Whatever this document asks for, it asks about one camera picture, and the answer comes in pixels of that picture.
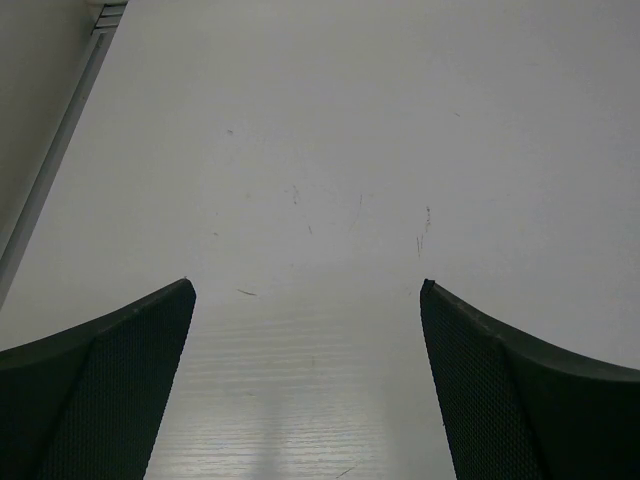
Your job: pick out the aluminium table edge rail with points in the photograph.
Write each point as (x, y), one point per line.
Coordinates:
(51, 54)

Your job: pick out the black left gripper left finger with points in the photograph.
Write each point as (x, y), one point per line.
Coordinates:
(87, 402)

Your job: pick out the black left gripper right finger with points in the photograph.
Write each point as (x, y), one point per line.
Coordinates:
(517, 407)

